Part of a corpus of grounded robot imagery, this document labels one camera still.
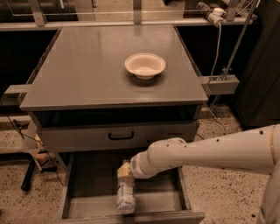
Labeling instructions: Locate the thin black cable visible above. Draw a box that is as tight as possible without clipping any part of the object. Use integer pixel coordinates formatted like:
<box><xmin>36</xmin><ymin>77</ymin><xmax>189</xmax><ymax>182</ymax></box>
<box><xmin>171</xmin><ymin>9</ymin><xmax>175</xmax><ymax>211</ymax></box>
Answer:
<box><xmin>0</xmin><ymin>99</ymin><xmax>65</xmax><ymax>186</ymax></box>

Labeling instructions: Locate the clear blue-label plastic bottle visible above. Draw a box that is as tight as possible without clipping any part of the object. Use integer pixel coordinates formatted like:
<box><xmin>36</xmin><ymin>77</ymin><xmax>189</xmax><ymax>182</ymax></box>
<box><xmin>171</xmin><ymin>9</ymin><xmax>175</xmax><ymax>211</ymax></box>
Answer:
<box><xmin>116</xmin><ymin>177</ymin><xmax>136</xmax><ymax>214</ymax></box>

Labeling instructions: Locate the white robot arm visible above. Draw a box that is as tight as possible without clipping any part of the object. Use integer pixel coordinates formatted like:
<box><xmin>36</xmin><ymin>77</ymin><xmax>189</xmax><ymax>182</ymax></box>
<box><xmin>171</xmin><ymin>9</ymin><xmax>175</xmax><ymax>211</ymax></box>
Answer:
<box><xmin>116</xmin><ymin>124</ymin><xmax>280</xmax><ymax>224</ymax></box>

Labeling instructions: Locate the grey drawer cabinet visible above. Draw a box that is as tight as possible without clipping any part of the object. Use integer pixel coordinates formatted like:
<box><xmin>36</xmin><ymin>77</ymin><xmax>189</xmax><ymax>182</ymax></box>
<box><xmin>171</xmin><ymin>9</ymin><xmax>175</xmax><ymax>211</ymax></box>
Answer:
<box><xmin>18</xmin><ymin>24</ymin><xmax>209</xmax><ymax>224</ymax></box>

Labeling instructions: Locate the open grey lower drawer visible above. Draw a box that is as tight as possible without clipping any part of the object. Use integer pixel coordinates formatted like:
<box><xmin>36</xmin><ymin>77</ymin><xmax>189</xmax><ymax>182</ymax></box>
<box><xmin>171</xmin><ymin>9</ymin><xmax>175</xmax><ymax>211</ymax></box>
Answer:
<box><xmin>57</xmin><ymin>150</ymin><xmax>205</xmax><ymax>224</ymax></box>

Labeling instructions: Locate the closed grey upper drawer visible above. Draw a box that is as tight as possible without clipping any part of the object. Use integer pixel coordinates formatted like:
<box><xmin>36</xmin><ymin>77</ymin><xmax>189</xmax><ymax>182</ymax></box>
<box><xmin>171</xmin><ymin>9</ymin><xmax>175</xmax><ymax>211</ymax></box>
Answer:
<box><xmin>38</xmin><ymin>121</ymin><xmax>199</xmax><ymax>152</ymax></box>

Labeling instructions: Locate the grey metal rail frame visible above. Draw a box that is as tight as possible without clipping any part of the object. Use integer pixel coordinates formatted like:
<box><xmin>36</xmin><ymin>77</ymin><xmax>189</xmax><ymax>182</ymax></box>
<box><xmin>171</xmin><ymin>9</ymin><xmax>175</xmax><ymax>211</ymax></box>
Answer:
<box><xmin>0</xmin><ymin>0</ymin><xmax>261</xmax><ymax>31</ymax></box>

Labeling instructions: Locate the black drawer handle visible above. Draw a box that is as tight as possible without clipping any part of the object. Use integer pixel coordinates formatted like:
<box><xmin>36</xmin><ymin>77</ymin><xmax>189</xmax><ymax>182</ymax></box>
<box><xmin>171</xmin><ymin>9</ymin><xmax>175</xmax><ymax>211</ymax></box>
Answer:
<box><xmin>108</xmin><ymin>131</ymin><xmax>134</xmax><ymax>141</ymax></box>

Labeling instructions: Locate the white paper bowl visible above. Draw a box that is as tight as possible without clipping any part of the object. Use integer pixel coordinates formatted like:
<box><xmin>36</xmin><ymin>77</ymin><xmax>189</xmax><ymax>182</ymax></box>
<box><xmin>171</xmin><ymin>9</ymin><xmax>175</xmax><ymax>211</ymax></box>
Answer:
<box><xmin>124</xmin><ymin>53</ymin><xmax>166</xmax><ymax>80</ymax></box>

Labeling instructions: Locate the white power strip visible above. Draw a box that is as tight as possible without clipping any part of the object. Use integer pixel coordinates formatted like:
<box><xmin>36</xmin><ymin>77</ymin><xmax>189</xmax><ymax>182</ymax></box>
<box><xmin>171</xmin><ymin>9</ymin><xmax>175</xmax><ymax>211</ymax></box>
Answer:
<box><xmin>197</xmin><ymin>2</ymin><xmax>225</xmax><ymax>25</ymax></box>

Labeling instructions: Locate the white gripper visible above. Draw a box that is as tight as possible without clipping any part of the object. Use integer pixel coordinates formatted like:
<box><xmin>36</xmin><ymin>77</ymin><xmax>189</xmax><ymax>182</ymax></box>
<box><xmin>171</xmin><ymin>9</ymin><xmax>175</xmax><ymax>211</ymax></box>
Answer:
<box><xmin>117</xmin><ymin>153</ymin><xmax>154</xmax><ymax>179</ymax></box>

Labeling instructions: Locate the black stand leg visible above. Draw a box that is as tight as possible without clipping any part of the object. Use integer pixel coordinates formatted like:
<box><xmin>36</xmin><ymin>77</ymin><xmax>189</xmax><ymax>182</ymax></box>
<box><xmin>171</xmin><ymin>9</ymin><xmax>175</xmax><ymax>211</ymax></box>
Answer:
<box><xmin>21</xmin><ymin>150</ymin><xmax>58</xmax><ymax>192</ymax></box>

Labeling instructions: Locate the grey metal side bracket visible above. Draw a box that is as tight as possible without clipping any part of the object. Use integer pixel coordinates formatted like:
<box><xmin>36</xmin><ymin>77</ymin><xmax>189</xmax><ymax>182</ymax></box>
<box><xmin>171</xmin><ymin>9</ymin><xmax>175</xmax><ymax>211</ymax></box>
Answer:
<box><xmin>199</xmin><ymin>75</ymin><xmax>240</xmax><ymax>95</ymax></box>

